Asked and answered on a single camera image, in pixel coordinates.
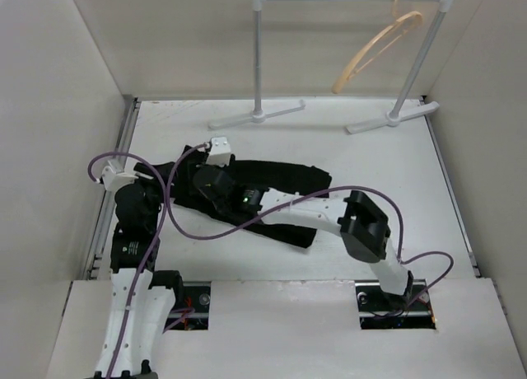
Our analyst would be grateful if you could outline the black trousers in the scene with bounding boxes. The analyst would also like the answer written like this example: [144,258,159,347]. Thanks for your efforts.
[133,144,333,250]

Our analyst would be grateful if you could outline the beige plastic hanger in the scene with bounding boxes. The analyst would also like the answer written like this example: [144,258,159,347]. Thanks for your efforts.
[331,0,423,95]

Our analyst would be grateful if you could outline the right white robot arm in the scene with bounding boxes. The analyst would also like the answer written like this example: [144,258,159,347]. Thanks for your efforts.
[193,166,413,310]

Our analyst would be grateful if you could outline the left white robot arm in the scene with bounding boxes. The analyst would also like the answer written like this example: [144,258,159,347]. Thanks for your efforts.
[93,180,185,378]

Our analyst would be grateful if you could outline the white metal clothes rack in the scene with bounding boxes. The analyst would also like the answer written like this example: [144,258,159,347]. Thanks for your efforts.
[207,0,460,135]

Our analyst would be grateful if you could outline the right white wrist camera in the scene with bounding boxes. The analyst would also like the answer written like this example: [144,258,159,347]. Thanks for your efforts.
[205,136,232,167]

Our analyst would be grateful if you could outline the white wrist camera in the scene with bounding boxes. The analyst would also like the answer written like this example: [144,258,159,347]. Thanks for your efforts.
[100,159,137,193]
[205,136,232,167]

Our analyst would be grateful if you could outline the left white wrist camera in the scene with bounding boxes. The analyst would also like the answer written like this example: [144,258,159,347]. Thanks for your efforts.
[100,159,137,193]

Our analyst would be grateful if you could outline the aluminium side rail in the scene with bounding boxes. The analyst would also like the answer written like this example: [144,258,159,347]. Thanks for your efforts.
[82,95,140,280]

